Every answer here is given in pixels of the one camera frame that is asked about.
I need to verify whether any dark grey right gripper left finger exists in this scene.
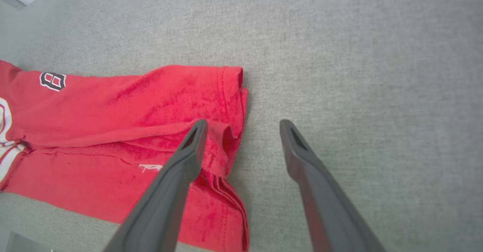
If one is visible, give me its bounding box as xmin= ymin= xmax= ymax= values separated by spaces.
xmin=103 ymin=119 xmax=209 ymax=252

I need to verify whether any red jersey with white sleeves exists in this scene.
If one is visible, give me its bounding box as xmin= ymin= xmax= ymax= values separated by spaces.
xmin=0 ymin=60 xmax=250 ymax=252

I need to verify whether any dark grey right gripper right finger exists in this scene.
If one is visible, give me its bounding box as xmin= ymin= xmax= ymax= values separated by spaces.
xmin=279 ymin=119 xmax=386 ymax=252

